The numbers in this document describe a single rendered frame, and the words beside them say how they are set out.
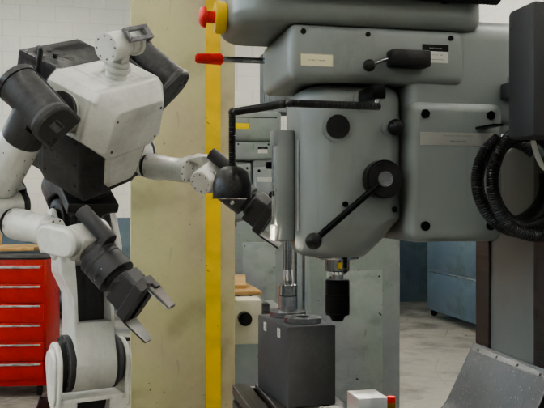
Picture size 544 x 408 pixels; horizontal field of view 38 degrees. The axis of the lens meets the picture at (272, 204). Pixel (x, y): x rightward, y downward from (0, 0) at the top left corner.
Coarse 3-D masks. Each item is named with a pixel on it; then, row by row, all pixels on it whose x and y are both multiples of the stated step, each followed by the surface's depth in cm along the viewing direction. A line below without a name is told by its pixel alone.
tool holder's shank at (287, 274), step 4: (284, 244) 197; (288, 244) 197; (284, 248) 197; (288, 248) 197; (292, 248) 198; (284, 252) 197; (288, 252) 197; (292, 252) 198; (284, 256) 197; (288, 256) 197; (292, 256) 198; (284, 260) 197; (288, 260) 197; (292, 260) 198; (284, 264) 197; (288, 264) 197; (292, 264) 198; (284, 268) 197; (288, 268) 197; (292, 268) 198; (284, 272) 197; (288, 272) 197; (292, 272) 197; (284, 276) 197; (288, 276) 197; (292, 276) 197; (284, 280) 197; (288, 280) 196; (292, 280) 198
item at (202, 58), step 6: (198, 54) 157; (204, 54) 157; (210, 54) 157; (216, 54) 157; (198, 60) 157; (204, 60) 157; (210, 60) 157; (216, 60) 157; (222, 60) 158; (228, 60) 158; (234, 60) 158; (240, 60) 159; (246, 60) 159; (252, 60) 159; (258, 60) 159; (264, 60) 160
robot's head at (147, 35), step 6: (144, 24) 183; (126, 30) 178; (132, 30) 180; (138, 30) 184; (144, 30) 183; (150, 30) 184; (126, 36) 177; (138, 36) 180; (144, 36) 181; (150, 36) 183; (132, 42) 178; (144, 48) 184
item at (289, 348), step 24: (288, 312) 195; (264, 336) 197; (288, 336) 181; (312, 336) 183; (264, 360) 197; (288, 360) 181; (312, 360) 183; (264, 384) 197; (288, 384) 181; (312, 384) 183
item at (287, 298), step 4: (280, 288) 197; (296, 288) 197; (280, 292) 197; (284, 292) 196; (288, 292) 196; (292, 292) 196; (296, 292) 197; (280, 296) 197; (284, 296) 196; (288, 296) 196; (292, 296) 196; (296, 296) 197; (280, 300) 197; (284, 300) 196; (288, 300) 196; (292, 300) 196; (296, 300) 197; (280, 304) 197; (284, 304) 196; (288, 304) 196; (292, 304) 196; (296, 304) 197; (280, 308) 197; (284, 308) 196; (288, 308) 196; (292, 308) 196; (296, 308) 197
